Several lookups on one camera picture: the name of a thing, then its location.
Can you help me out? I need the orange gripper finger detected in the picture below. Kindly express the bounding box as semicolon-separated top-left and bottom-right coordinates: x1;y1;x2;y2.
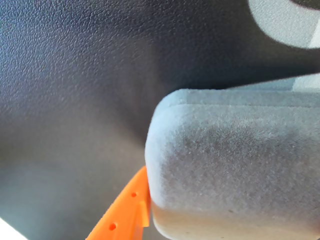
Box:
84;165;153;240

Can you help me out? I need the dark mat with WOWROBO print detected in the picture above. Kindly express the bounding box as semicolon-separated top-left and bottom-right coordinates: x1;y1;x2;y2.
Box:
0;0;320;240

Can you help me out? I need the grey square rounded block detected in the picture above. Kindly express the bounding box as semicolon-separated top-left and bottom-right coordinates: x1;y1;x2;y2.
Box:
144;76;320;240

